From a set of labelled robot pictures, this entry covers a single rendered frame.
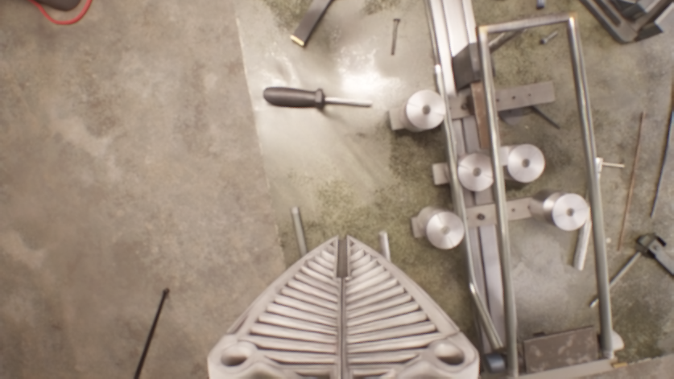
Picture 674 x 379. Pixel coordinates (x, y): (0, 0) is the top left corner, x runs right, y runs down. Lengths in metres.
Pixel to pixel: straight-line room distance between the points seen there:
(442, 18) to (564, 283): 0.50
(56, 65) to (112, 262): 1.12
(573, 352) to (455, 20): 0.45
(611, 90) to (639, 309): 0.40
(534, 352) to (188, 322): 1.66
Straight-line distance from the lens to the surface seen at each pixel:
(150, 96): 1.68
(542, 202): 0.46
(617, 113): 0.64
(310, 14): 0.47
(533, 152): 0.42
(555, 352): 0.42
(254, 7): 0.51
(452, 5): 0.49
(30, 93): 2.20
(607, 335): 0.45
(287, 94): 0.42
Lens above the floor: 1.31
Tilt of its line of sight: 86 degrees down
